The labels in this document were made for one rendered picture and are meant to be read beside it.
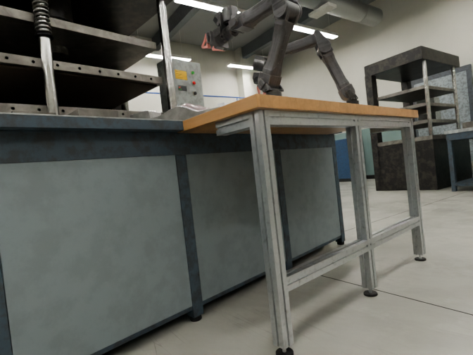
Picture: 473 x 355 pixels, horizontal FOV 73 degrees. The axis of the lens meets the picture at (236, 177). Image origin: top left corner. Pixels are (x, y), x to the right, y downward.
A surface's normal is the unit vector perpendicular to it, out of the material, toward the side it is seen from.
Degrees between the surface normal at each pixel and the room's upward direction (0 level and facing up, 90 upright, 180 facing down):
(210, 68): 90
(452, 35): 90
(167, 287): 90
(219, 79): 90
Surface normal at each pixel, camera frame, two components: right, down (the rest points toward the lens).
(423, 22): -0.81, 0.10
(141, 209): 0.71, -0.07
